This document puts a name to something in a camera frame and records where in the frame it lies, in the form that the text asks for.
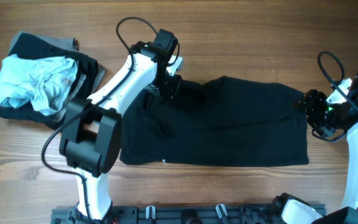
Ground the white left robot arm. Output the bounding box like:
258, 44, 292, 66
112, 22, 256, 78
60, 40, 183, 223

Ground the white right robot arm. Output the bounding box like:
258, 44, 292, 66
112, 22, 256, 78
268, 90, 358, 223

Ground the black t-shirt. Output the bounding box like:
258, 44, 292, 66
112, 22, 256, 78
120, 76, 309, 167

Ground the light blue crumpled garment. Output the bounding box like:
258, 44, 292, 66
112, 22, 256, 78
0, 54, 78, 116

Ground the grey folded garment in pile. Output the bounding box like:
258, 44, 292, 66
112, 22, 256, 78
10, 32, 104, 119

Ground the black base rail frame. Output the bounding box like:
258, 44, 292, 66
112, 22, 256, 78
50, 203, 326, 224

